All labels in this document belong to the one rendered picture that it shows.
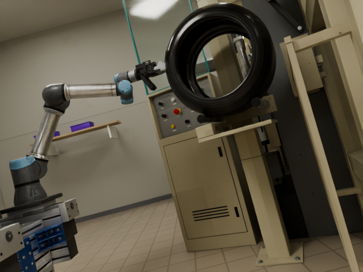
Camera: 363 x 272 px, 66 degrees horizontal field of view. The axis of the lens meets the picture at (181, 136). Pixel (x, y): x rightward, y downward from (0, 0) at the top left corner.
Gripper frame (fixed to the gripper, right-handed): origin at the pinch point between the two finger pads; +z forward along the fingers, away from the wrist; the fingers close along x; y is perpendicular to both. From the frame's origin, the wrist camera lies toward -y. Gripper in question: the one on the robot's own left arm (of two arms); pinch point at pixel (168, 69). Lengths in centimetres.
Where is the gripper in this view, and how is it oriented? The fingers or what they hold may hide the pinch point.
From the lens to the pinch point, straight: 162.8
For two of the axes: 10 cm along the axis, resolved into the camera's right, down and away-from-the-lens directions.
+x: 3.9, -0.7, 9.2
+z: 9.1, -1.6, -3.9
